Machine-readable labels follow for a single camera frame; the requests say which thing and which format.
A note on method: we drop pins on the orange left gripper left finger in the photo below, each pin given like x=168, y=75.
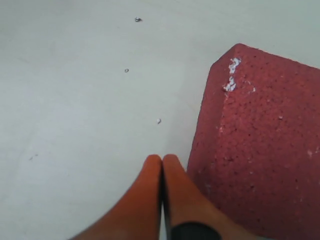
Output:
x=137, y=215

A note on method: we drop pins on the red brick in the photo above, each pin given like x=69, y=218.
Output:
x=256, y=150

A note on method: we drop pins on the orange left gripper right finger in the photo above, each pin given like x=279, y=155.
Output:
x=189, y=215

